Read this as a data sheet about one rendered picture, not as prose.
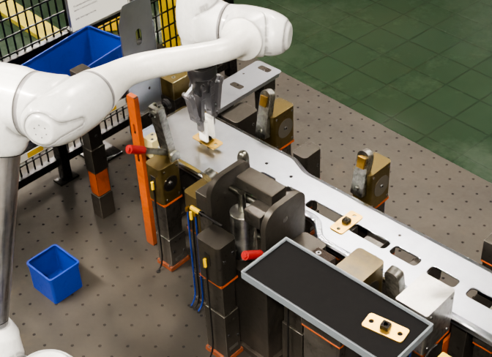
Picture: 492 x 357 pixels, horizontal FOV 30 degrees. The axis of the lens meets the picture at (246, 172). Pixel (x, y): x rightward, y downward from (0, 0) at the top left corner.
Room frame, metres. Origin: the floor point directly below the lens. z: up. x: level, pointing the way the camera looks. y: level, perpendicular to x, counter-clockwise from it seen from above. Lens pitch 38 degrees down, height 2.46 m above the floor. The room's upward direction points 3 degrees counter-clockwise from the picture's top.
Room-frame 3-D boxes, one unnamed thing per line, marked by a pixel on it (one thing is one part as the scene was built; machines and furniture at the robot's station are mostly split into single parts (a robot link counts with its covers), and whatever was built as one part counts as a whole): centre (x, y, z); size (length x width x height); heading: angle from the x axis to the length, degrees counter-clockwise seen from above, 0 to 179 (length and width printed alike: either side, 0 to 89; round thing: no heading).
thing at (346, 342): (1.24, -0.16, 1.16); 0.37 x 0.14 x 0.02; 45
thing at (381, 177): (1.82, -0.33, 0.87); 0.12 x 0.07 x 0.35; 135
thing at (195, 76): (1.97, 0.10, 1.22); 0.08 x 0.07 x 0.09; 135
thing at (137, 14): (2.17, 0.27, 1.17); 0.12 x 0.01 x 0.34; 135
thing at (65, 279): (1.78, 0.52, 0.74); 0.11 x 0.10 x 0.09; 45
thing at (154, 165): (1.85, 0.22, 0.87); 0.10 x 0.07 x 0.35; 135
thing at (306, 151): (1.96, -0.17, 0.84); 0.10 x 0.05 x 0.29; 135
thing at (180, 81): (2.26, 0.19, 0.88); 0.08 x 0.08 x 0.36; 45
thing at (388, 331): (1.16, -0.25, 1.17); 0.08 x 0.04 x 0.01; 54
